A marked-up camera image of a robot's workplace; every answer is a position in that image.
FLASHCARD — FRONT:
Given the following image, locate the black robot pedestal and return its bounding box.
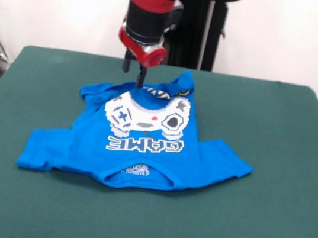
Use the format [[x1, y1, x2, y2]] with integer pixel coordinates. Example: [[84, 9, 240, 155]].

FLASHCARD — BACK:
[[162, 0, 245, 76]]

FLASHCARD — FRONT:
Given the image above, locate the dark green table cloth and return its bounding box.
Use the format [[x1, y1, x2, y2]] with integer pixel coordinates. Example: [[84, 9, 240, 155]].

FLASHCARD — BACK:
[[0, 40, 318, 238]]

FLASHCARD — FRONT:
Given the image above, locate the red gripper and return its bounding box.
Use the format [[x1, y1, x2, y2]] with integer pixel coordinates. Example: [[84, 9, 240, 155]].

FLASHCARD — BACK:
[[111, 27, 171, 92]]

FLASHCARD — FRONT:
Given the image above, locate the blue printed t-shirt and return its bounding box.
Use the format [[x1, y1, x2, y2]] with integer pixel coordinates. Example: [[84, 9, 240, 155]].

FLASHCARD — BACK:
[[14, 47, 267, 209]]

